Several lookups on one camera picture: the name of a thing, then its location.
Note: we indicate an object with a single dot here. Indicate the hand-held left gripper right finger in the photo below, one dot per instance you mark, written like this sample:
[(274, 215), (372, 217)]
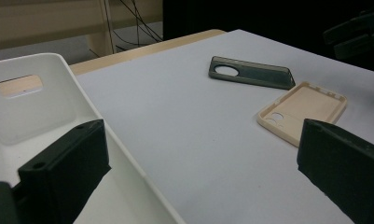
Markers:
[(343, 168)]

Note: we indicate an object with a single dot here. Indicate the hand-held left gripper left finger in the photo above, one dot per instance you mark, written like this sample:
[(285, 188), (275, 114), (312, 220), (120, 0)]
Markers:
[(66, 168)]

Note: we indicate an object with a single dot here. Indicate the white plastic storage box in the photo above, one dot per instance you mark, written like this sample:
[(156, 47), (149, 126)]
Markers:
[(35, 118)]

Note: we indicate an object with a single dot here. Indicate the dark grey phone case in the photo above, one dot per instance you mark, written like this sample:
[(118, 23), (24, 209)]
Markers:
[(259, 74)]

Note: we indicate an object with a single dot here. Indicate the black curtain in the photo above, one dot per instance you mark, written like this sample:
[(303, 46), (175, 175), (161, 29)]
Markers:
[(253, 15)]

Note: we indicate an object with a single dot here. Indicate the white table mat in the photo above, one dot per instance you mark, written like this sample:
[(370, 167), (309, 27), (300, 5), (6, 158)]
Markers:
[(191, 140)]

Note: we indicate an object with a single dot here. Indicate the light wooden bench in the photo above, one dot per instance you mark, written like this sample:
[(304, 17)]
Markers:
[(51, 18)]

